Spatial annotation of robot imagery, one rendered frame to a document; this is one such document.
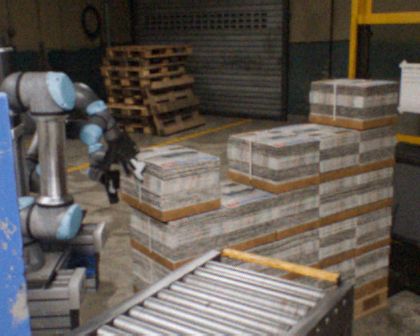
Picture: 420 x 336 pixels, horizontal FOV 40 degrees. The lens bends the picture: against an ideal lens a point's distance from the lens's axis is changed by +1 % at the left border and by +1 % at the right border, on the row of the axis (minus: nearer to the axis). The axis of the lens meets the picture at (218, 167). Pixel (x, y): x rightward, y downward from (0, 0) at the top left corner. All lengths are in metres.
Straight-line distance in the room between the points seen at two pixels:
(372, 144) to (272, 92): 6.93
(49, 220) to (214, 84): 8.82
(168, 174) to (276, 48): 7.72
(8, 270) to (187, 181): 1.90
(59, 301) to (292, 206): 1.24
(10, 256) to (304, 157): 2.36
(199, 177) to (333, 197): 0.87
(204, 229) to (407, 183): 1.70
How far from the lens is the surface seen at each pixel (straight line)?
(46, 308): 2.06
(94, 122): 2.22
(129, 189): 2.55
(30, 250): 2.02
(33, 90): 1.86
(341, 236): 3.10
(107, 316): 1.72
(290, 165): 2.72
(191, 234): 2.42
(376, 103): 3.13
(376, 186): 3.24
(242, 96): 10.29
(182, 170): 2.32
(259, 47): 10.06
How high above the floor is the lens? 1.60
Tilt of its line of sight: 14 degrees down
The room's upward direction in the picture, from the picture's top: 1 degrees counter-clockwise
